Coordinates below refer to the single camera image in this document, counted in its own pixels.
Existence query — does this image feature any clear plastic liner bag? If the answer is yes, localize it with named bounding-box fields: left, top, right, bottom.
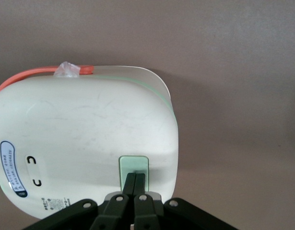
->
left=53, top=61, right=82, bottom=79

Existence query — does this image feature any orange rice cooker handle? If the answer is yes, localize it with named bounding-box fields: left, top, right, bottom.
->
left=0, top=64, right=94, bottom=96

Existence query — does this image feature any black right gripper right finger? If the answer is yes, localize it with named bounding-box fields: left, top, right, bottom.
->
left=134, top=173, right=239, bottom=230

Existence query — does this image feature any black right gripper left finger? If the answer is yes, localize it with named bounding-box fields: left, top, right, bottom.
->
left=22, top=172, right=137, bottom=230

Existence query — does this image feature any brown table cloth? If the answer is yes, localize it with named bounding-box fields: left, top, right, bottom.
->
left=0, top=0, right=295, bottom=230

